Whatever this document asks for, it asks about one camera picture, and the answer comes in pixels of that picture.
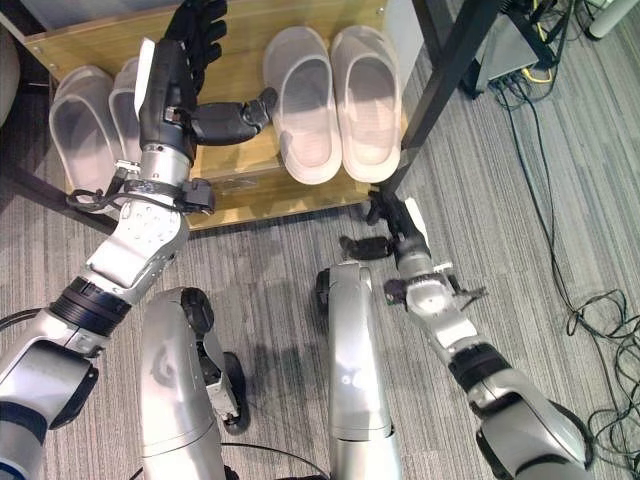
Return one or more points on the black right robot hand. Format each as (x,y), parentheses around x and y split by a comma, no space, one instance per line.
(400,227)

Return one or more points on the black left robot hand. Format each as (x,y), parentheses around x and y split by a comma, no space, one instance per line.
(165,95)

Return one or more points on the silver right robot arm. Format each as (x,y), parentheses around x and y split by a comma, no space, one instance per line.
(465,345)

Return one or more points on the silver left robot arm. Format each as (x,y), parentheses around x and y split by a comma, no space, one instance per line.
(100,280)

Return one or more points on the wooden shoe rack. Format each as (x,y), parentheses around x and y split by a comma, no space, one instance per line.
(250,165)

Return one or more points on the white slipper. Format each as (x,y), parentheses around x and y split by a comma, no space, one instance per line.
(125,115)
(367,105)
(305,105)
(82,130)

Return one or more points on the black metal table leg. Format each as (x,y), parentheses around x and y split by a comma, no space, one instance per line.
(435,95)

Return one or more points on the silver right robot leg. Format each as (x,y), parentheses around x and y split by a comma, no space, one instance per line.
(357,370)

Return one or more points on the silver robot leg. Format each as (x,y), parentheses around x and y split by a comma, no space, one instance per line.
(357,370)
(185,380)

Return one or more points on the silver left robot leg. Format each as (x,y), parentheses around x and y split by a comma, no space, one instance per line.
(185,380)

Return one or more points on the grey network switch box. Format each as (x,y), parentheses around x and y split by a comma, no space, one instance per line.
(510,50)

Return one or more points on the white round post base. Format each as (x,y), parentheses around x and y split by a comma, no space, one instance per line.
(607,17)

